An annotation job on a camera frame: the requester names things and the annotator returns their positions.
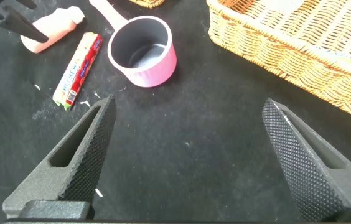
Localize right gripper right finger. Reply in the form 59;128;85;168
261;98;351;222

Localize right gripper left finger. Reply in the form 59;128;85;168
2;95;117;218

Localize black table cloth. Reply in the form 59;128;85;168
0;0;351;224

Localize red Hi-Chew candy stick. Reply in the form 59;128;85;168
52;32;104;111

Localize wicker basket brown handles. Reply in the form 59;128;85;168
205;0;351;126
128;0;166;9

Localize pink saucepan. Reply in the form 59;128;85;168
88;0;178;88

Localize pink detergent bottle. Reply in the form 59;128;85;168
20;6;86;54

